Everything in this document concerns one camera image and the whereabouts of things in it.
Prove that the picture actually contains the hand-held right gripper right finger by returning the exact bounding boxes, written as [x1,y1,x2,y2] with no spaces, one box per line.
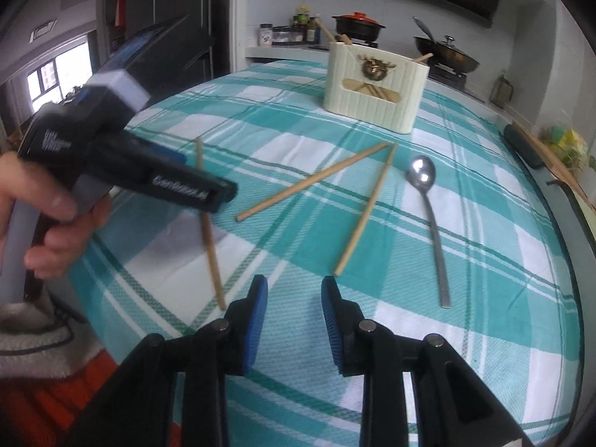
[321,276,527,447]

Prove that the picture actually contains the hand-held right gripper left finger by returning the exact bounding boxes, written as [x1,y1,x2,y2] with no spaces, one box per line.
[70,275,270,447]

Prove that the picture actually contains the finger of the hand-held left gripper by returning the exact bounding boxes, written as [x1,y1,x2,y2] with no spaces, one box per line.
[116,133,239,215]

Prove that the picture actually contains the silver metal spoon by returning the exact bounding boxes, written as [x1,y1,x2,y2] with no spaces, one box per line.
[404,155,452,309]

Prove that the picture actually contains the cream utensil holder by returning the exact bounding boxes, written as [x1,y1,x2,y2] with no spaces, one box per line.
[323,41,430,135]

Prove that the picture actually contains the person's left hand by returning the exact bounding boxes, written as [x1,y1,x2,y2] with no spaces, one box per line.
[0,151,112,280]

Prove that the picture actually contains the living room window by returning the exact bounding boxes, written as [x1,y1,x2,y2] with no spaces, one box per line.
[23,42,94,108]

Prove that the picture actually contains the teal checked tablecloth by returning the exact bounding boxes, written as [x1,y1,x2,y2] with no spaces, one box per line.
[70,58,585,447]

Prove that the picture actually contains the sauce bottles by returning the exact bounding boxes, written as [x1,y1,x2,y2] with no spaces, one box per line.
[292,6,322,45]

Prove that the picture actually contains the person's red garment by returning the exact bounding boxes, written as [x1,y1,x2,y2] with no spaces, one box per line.
[0,372,187,447]

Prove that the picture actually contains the black pot with red lid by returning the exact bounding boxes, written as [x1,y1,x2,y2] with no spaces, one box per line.
[332,12,387,47]

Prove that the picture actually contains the wooden cutting board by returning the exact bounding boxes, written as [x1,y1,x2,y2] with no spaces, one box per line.
[524,123,596,210]

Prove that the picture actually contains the dark glass kettle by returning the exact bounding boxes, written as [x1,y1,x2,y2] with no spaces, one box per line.
[491,72,513,108]

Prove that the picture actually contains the wok with glass lid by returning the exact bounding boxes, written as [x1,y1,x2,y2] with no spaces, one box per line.
[412,16,480,75]

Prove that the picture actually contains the plastic bag of sponges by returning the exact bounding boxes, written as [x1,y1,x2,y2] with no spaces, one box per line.
[540,126,596,168]

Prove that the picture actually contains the black cable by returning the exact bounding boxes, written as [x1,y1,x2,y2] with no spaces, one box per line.
[44,289,77,352]

